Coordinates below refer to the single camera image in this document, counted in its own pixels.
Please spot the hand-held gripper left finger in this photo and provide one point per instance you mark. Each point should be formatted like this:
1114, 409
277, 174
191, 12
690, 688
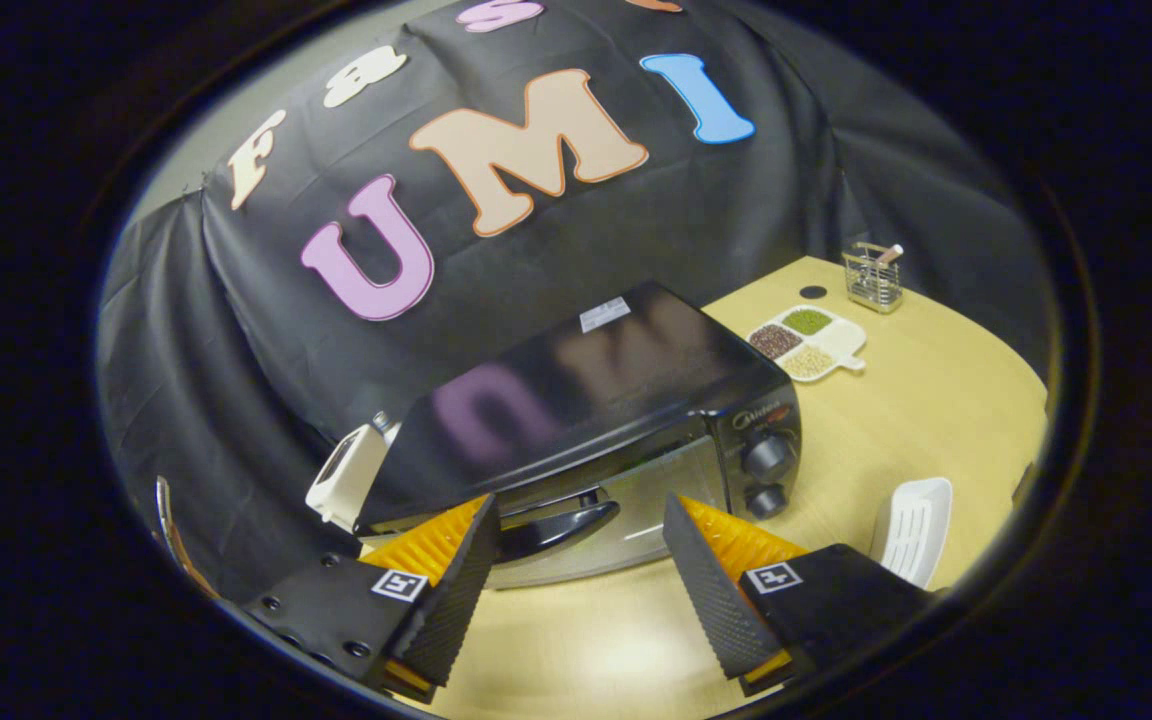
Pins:
456, 605

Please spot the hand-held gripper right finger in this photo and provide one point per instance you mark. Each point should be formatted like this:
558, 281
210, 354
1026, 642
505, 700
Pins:
711, 600

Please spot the black toaster oven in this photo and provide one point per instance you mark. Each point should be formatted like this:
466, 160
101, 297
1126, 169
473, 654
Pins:
636, 380

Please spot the white countertop appliance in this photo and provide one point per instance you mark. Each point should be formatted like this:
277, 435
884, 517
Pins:
346, 480

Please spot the white ribbed dish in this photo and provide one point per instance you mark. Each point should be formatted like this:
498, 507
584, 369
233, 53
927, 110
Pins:
911, 530

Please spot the white divided dish with beans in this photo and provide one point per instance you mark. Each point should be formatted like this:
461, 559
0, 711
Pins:
806, 342

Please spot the black round table grommet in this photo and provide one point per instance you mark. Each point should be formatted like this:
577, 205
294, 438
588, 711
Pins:
813, 292

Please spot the small wooden stick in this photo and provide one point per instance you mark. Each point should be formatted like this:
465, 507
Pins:
891, 253

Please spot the black backdrop cloth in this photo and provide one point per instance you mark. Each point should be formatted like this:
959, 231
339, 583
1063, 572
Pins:
786, 190

